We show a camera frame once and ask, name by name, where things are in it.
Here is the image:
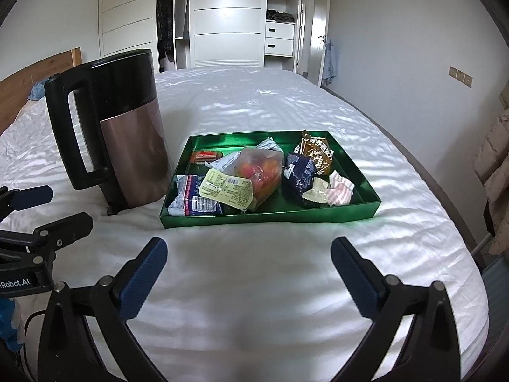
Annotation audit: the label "pink striped snack packet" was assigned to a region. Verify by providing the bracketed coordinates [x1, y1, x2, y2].
[328, 170, 355, 207]

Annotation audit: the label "blue towel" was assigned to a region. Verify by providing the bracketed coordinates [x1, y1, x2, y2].
[27, 81, 49, 101]

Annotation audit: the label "green tray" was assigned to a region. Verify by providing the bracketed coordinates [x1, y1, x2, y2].
[159, 131, 381, 229]

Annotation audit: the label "folded dark clothes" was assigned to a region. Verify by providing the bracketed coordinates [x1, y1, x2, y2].
[266, 8, 296, 23]

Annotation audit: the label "white wardrobe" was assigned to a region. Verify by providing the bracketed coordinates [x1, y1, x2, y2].
[97, 0, 303, 73]

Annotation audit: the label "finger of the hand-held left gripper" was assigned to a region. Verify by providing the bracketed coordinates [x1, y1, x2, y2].
[34, 212, 94, 253]
[0, 185, 54, 224]

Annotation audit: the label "small olive snack packet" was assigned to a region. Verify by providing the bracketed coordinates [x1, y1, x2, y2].
[303, 177, 335, 206]

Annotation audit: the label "beige jacket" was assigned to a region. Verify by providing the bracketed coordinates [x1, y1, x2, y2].
[473, 110, 509, 255]

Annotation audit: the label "white door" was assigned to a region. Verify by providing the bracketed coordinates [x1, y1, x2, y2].
[296, 0, 331, 86]

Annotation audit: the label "wall switch plate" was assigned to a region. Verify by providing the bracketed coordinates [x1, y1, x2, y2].
[449, 66, 475, 88]

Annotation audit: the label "wooden headboard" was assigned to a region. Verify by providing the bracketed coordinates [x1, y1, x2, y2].
[0, 47, 82, 136]

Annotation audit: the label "black snack packet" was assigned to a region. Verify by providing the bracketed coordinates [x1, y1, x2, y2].
[282, 153, 319, 208]

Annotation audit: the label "blue and white snack packet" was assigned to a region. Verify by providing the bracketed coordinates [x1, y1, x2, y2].
[167, 174, 223, 216]

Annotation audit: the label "person's left hand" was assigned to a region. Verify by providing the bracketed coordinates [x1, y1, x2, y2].
[0, 298, 21, 352]

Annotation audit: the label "clear bag of colourful candy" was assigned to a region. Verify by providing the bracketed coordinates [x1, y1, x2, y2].
[200, 147, 285, 211]

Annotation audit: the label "brown snack packet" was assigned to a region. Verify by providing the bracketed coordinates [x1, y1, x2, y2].
[293, 130, 335, 176]

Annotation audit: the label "dark hanging garment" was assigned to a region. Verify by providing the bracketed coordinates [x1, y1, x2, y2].
[156, 0, 176, 62]

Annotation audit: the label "pink and black kettle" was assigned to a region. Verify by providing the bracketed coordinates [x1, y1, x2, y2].
[45, 49, 172, 216]

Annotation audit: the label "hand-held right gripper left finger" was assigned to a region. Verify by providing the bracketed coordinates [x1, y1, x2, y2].
[38, 237, 168, 382]

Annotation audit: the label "white drawer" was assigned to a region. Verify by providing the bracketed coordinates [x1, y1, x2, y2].
[264, 38, 295, 54]
[266, 22, 296, 40]

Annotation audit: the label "small red snack packet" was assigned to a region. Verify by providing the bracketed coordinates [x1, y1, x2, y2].
[190, 150, 222, 165]

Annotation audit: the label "white bed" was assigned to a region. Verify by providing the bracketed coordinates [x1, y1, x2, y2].
[0, 67, 490, 382]

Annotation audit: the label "blue hanging garment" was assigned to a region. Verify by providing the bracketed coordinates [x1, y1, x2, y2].
[321, 39, 337, 85]

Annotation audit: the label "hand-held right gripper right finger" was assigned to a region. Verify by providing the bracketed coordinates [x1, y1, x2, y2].
[331, 237, 462, 382]

